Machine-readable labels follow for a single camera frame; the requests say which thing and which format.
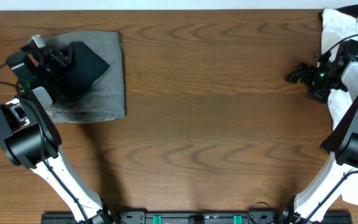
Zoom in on black t-shirt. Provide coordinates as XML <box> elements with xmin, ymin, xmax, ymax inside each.
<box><xmin>59</xmin><ymin>41</ymin><xmax>109</xmax><ymax>102</ymax></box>

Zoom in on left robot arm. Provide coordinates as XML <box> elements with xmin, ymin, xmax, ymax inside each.
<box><xmin>0</xmin><ymin>42</ymin><xmax>120</xmax><ymax>223</ymax></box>

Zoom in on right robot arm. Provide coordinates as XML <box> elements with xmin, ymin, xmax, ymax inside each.
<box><xmin>277</xmin><ymin>56</ymin><xmax>358</xmax><ymax>223</ymax></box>

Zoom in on folded grey khaki pants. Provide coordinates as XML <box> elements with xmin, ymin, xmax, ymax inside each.
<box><xmin>44</xmin><ymin>31</ymin><xmax>126</xmax><ymax>124</ymax></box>

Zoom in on small black cable loop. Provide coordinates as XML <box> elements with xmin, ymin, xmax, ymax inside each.
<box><xmin>247</xmin><ymin>201</ymin><xmax>276</xmax><ymax>224</ymax></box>

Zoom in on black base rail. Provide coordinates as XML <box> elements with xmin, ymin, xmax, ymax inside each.
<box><xmin>40</xmin><ymin>210</ymin><xmax>353</xmax><ymax>224</ymax></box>

